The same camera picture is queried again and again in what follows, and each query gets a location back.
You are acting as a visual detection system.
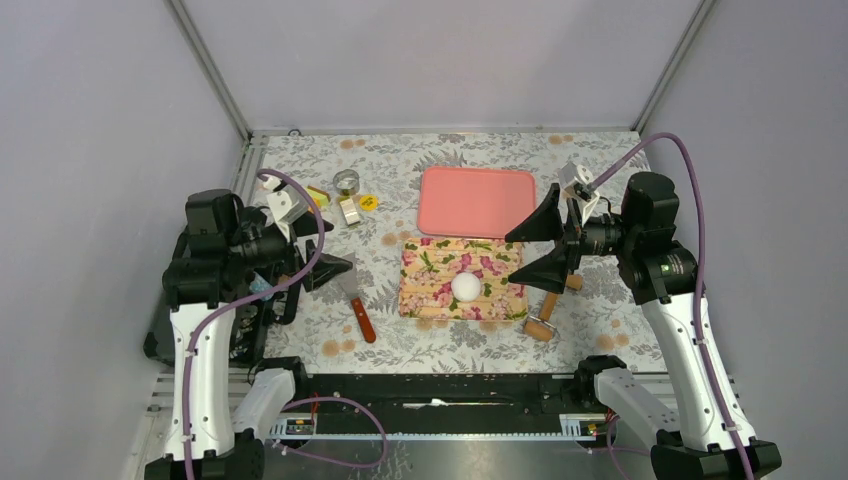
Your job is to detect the metal scraper red handle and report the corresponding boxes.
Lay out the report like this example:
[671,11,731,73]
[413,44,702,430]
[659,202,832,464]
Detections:
[329,253,377,343]

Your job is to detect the wooden double-ended roller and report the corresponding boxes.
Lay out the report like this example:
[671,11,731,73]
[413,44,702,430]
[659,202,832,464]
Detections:
[523,274,583,342]

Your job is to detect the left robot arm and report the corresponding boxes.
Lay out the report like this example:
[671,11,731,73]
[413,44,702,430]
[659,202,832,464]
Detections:
[143,186,351,479]

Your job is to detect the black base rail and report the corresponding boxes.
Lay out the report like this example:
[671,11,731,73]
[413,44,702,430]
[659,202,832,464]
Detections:
[270,374,611,441]

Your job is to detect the black case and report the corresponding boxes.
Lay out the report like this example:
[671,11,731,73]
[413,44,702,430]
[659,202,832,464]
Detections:
[142,281,303,368]

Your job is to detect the floral cutting board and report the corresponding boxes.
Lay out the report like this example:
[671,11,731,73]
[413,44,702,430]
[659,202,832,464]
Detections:
[398,237,528,321]

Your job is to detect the orange green toy block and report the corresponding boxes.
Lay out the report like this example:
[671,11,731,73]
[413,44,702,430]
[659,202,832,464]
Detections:
[306,186,332,209]

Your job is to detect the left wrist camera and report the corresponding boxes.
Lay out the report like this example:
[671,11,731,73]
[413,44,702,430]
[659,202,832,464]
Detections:
[266,185,310,237]

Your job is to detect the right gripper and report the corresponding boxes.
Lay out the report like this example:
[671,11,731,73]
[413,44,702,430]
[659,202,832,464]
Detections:
[505,183,639,293]

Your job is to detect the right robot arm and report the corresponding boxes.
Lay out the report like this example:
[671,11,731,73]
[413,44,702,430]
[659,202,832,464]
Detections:
[507,172,782,479]

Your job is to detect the white dough ball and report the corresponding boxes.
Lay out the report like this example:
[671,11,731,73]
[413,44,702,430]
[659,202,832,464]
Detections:
[451,272,482,303]

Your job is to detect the pink plastic tray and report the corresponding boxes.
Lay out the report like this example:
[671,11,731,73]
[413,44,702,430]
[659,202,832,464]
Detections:
[417,166,536,239]

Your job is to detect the yellow round token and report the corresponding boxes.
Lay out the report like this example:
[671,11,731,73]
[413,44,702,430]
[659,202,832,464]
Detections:
[358,194,379,211]

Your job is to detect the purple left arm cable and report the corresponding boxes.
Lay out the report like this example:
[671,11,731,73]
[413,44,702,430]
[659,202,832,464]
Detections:
[182,168,388,480]

